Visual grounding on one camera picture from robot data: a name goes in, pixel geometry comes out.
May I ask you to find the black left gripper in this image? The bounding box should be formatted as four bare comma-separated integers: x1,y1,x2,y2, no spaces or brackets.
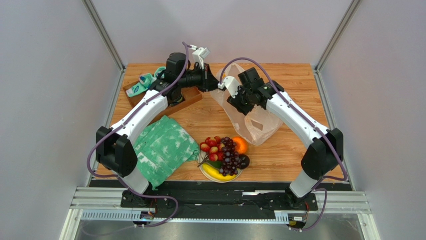
178,63,223,94

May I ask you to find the translucent white plastic bag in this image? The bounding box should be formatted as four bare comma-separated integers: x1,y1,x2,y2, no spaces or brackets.
210,63,283,146

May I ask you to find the orange fake tangerine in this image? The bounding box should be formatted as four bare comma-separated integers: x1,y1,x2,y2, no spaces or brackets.
232,136,249,155

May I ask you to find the red fake fruit bunch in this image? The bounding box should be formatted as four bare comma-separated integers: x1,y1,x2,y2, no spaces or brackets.
198,136,225,167

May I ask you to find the dark round fake fruit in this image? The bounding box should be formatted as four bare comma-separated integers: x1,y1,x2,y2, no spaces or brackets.
237,154,251,170

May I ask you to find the dark fake grape bunch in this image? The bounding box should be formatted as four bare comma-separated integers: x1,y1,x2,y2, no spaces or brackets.
219,137,242,177

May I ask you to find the yellow fake banana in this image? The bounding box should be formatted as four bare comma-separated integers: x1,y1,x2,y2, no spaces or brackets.
201,163,239,183

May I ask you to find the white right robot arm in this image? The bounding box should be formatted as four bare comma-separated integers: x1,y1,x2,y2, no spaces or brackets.
218,68,344,199

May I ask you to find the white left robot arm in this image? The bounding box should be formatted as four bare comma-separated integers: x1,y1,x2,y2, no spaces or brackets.
91,47,219,195

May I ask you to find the wooden compartment tray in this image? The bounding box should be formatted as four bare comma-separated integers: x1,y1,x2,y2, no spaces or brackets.
122,82,203,119

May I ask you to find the teal white rolled sock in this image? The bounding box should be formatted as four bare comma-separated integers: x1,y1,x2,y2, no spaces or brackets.
154,66,166,78

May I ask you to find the white teal patterned sock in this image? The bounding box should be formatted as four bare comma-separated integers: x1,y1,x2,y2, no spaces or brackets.
126,73,157,98

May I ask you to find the green white cloth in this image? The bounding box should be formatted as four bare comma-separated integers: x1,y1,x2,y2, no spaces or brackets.
133,116,200,191

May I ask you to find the cream and blue ceramic plate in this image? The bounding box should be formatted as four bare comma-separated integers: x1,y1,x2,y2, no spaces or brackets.
197,151,244,184

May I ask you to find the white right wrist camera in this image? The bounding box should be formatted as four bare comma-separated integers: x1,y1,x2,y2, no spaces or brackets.
218,76,240,99

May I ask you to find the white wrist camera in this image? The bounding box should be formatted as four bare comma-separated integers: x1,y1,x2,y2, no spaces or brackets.
218,76,240,99
190,45,211,70

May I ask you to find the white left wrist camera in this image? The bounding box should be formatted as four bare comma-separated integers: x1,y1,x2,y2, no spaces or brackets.
190,45,211,70

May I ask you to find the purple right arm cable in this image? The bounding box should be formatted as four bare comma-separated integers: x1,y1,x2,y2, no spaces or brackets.
219,57,349,233

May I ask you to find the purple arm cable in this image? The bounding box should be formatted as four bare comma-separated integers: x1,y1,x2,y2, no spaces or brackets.
86,41,194,229
219,57,349,233

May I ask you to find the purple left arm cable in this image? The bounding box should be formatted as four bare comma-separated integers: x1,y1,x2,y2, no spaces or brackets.
86,41,194,229

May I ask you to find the aluminium frame rail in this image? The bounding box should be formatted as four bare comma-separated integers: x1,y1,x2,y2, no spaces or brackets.
81,0,126,73

